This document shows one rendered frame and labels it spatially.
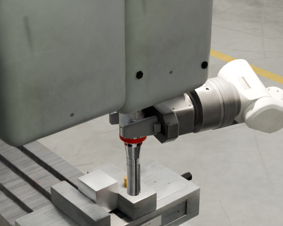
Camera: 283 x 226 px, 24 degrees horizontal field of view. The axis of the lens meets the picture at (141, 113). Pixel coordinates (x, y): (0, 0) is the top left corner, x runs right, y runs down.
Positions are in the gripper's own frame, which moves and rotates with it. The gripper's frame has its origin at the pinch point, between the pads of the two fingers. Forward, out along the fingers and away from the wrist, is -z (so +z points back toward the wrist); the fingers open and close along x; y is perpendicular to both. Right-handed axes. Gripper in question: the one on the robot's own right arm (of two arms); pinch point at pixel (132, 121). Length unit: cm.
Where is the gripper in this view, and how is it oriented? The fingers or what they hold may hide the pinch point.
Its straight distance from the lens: 109.3
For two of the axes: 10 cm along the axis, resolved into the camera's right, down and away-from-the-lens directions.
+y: 0.0, 8.9, 4.6
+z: 9.0, -2.0, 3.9
